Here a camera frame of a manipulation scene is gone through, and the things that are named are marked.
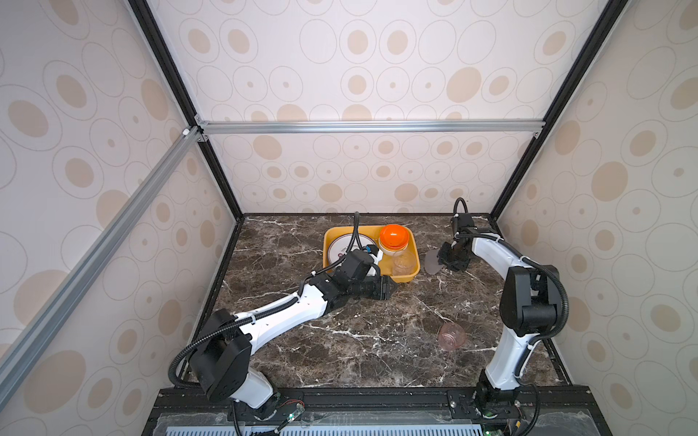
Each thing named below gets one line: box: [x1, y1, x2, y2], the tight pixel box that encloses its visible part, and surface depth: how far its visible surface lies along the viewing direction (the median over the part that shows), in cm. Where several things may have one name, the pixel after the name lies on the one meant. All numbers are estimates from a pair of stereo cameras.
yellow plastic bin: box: [322, 225, 421, 281], surface depth 102 cm
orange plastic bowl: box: [379, 224, 410, 248], surface depth 103 cm
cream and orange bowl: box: [378, 239, 410, 257], surface depth 102 cm
